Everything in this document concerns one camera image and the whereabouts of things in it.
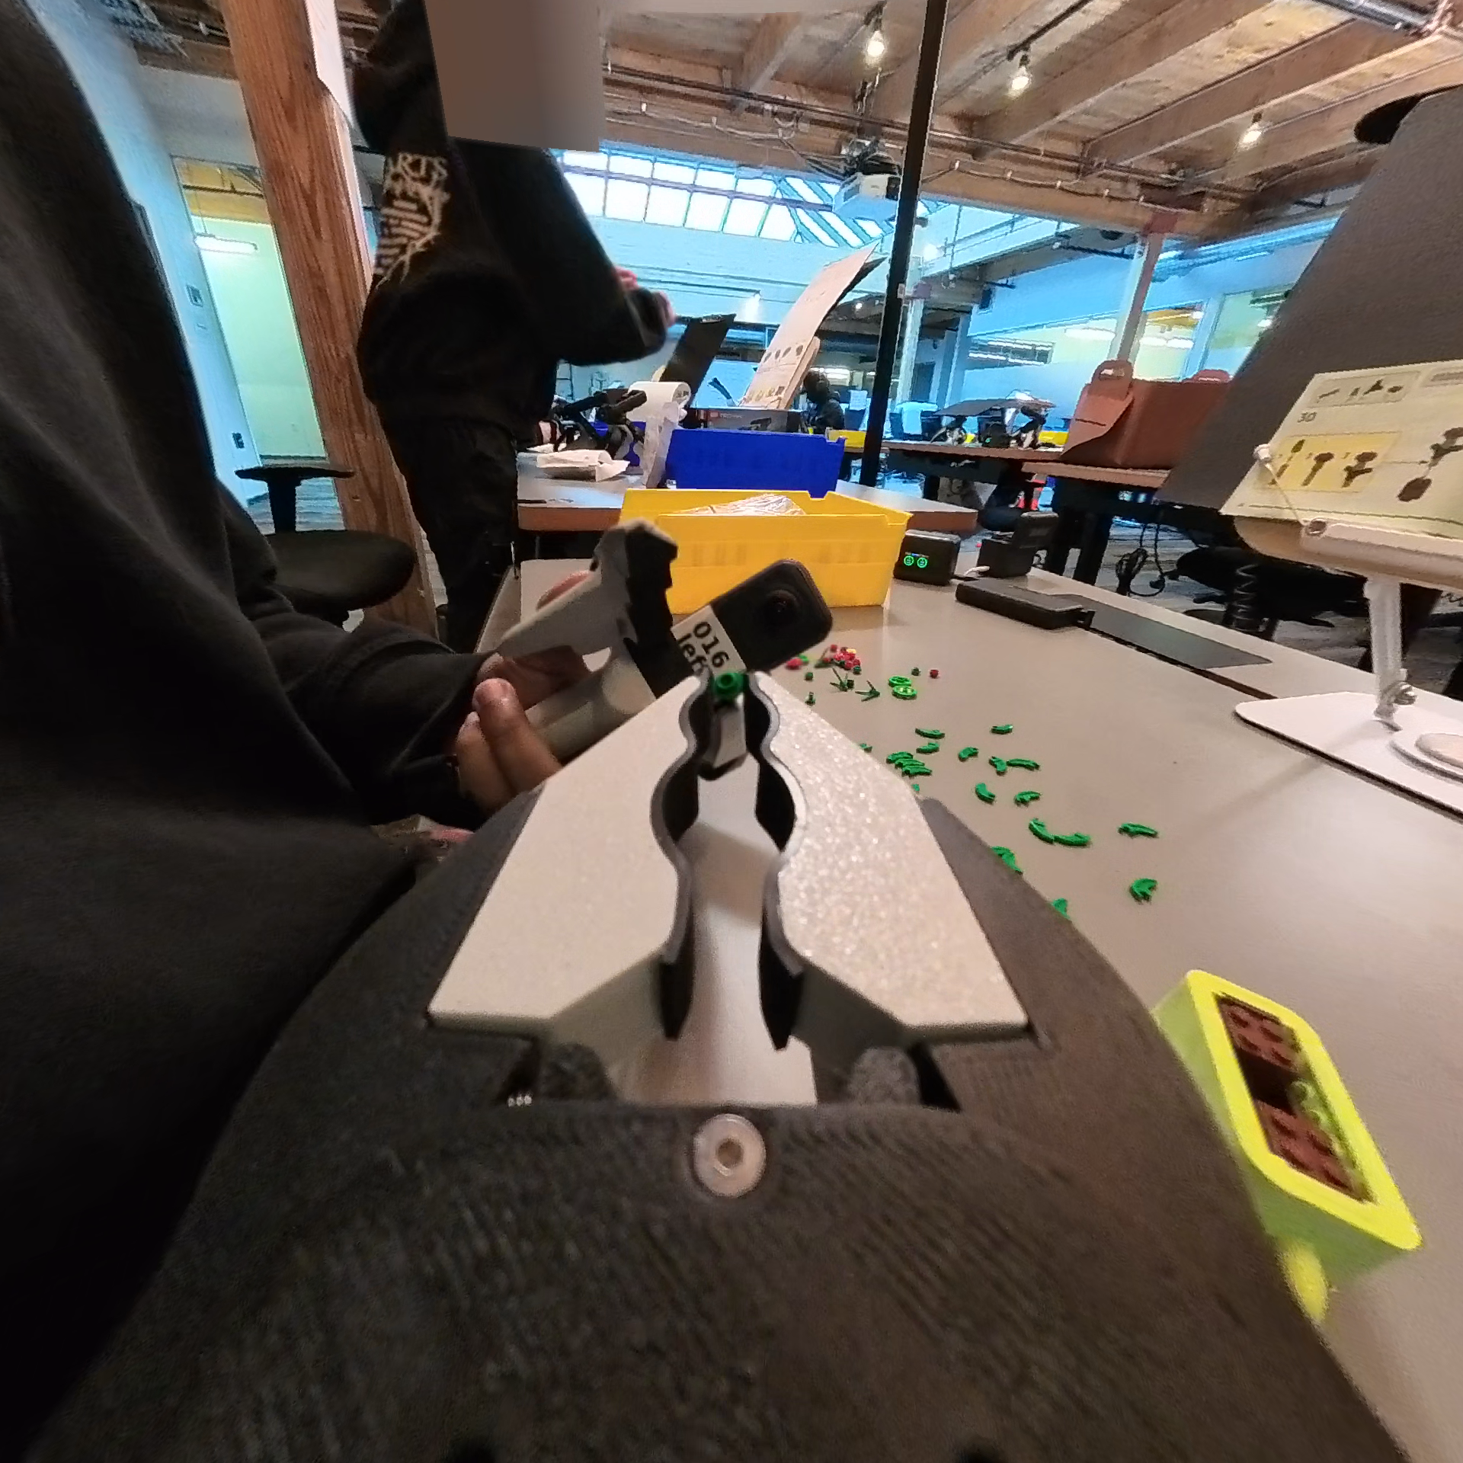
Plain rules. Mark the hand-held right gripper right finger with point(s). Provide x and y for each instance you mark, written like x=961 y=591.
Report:
x=893 y=915

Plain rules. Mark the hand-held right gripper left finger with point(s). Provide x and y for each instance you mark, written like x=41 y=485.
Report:
x=550 y=915

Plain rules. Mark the small green toy stem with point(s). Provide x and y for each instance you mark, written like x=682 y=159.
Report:
x=726 y=687

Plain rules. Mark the person's left hand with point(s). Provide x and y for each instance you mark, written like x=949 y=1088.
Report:
x=497 y=765

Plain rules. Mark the yellow plastic bin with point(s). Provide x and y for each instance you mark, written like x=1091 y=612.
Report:
x=778 y=560

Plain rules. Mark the pile of small mixed toy pieces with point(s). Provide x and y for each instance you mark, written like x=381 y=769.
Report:
x=841 y=657

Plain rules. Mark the clear plastic bag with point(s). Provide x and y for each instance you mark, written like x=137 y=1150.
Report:
x=755 y=506

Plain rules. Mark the blue plastic bin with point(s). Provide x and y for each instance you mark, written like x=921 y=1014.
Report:
x=743 y=457

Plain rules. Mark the scattered green toy leaves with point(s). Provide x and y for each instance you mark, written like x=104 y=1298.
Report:
x=1058 y=837

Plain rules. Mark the black charger with green lights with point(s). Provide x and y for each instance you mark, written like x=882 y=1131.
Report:
x=938 y=549

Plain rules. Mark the white paper towel roll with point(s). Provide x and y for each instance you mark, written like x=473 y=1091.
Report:
x=666 y=435

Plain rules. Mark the white paper sheet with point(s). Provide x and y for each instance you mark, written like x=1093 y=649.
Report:
x=572 y=464

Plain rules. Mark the black flat box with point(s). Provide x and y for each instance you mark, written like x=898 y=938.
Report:
x=1023 y=603

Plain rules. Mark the black charging dock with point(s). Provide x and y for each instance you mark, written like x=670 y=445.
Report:
x=1023 y=549

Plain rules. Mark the cardboard sheet with cutouts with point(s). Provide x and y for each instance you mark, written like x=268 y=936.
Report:
x=813 y=332

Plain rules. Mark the wooden desk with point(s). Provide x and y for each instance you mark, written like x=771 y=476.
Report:
x=1029 y=457

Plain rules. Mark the black office chair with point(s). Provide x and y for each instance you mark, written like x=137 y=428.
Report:
x=1269 y=583
x=344 y=567

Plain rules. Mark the black pole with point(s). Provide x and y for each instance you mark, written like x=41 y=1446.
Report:
x=910 y=229

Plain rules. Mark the ceiling projector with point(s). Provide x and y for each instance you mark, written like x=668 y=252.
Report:
x=870 y=194

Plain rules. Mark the brown cardboard box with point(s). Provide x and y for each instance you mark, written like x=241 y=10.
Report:
x=1156 y=424

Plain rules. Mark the white booklet stand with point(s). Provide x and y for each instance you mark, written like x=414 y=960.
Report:
x=1314 y=732

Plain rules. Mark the lime green toy brick pot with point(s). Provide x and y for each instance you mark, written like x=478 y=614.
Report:
x=1339 y=1229

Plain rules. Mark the toy instruction booklet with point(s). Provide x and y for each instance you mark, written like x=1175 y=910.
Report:
x=1349 y=457

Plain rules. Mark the black board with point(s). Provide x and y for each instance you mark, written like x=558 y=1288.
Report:
x=1314 y=286

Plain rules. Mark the wooden post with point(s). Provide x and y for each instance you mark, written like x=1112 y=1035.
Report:
x=309 y=286

